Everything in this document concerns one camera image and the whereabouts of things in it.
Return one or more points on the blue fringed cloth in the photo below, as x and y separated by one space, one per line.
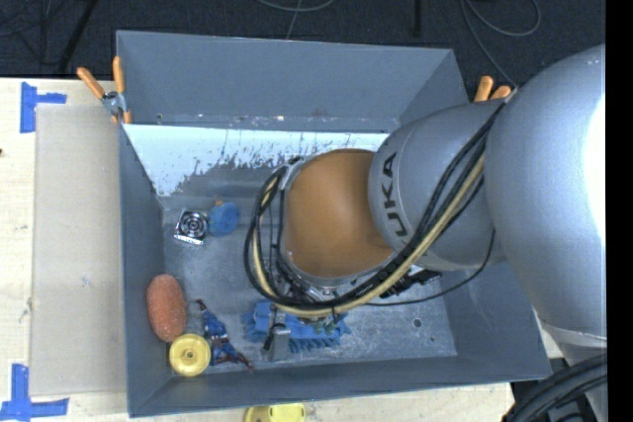
309 338

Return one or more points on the grey metal bin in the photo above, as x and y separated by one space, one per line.
297 79

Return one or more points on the silver square ringed metal piece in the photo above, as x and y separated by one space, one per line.
192 226

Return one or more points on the blue round toy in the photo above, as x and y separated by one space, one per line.
225 218

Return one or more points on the blue and red toy figure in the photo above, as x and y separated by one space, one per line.
220 341

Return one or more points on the yellow plastic toy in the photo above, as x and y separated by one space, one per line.
274 413

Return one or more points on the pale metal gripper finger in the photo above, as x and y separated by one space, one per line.
281 343
267 333

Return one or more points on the orange oval sponge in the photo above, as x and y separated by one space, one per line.
166 309

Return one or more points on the yellow plastic wheel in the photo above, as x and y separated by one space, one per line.
190 355

